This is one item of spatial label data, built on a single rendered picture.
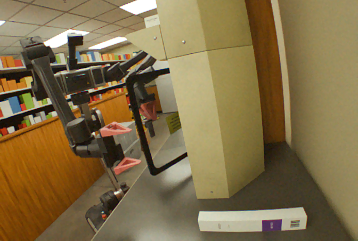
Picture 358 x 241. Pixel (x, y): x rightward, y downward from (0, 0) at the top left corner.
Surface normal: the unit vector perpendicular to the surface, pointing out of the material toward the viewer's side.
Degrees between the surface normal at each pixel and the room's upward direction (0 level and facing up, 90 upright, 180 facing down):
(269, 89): 90
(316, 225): 0
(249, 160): 90
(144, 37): 90
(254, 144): 90
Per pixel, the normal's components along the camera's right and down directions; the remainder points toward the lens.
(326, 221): -0.20, -0.96
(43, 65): 0.57, -0.31
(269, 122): -0.25, 0.25
